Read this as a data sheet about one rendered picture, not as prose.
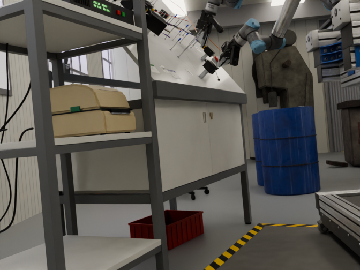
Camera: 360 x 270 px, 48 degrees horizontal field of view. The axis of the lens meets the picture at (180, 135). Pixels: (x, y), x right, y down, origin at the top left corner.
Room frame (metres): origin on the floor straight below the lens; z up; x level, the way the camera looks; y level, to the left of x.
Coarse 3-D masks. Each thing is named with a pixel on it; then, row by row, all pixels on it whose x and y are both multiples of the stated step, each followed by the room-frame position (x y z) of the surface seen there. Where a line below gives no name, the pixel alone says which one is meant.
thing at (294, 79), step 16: (288, 32) 7.22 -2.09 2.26; (288, 48) 7.18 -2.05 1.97; (256, 64) 7.63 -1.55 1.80; (272, 64) 7.17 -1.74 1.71; (288, 64) 6.96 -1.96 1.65; (304, 64) 7.19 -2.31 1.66; (256, 80) 7.77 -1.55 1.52; (272, 80) 7.17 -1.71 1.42; (288, 80) 7.18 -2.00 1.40; (304, 80) 7.19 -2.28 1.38; (256, 96) 7.91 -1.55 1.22; (272, 96) 6.98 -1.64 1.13; (288, 96) 7.19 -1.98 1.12; (304, 96) 7.19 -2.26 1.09
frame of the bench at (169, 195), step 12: (132, 108) 1.70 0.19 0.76; (240, 108) 2.68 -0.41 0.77; (156, 132) 1.69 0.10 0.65; (240, 168) 2.59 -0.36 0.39; (204, 180) 2.08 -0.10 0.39; (216, 180) 2.23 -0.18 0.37; (60, 192) 1.94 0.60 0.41; (168, 192) 1.74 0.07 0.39; (180, 192) 1.84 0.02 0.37; (60, 204) 1.94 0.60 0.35; (168, 264) 1.69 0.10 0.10
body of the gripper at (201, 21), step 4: (204, 12) 2.41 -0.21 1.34; (208, 12) 2.39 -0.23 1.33; (212, 12) 2.38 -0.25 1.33; (204, 16) 2.41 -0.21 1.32; (208, 16) 2.41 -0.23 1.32; (200, 20) 2.41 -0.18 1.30; (204, 20) 2.42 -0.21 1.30; (208, 20) 2.41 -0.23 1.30; (200, 24) 2.42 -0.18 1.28; (204, 24) 2.41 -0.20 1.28; (208, 24) 2.40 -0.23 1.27; (212, 24) 2.44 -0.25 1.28; (200, 28) 2.42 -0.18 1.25; (204, 28) 2.42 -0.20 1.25; (208, 28) 2.41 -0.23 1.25; (208, 32) 2.46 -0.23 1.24
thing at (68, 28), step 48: (48, 0) 1.14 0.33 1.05; (144, 0) 1.60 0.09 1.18; (0, 48) 1.52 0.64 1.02; (48, 48) 1.68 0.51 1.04; (96, 48) 1.68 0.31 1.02; (144, 48) 1.57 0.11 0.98; (48, 96) 1.10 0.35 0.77; (144, 96) 1.58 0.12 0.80; (0, 144) 1.21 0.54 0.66; (48, 144) 1.09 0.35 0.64; (96, 144) 1.27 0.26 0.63; (48, 192) 1.08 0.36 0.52; (48, 240) 1.09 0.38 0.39; (96, 240) 1.64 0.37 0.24; (144, 240) 1.58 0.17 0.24
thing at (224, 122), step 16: (208, 112) 2.20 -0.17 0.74; (224, 112) 2.42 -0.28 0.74; (240, 112) 2.67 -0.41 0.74; (208, 128) 2.19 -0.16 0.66; (224, 128) 2.40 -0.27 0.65; (240, 128) 2.65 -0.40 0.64; (224, 144) 2.38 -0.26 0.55; (240, 144) 2.62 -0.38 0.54; (224, 160) 2.36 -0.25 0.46; (240, 160) 2.60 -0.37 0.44
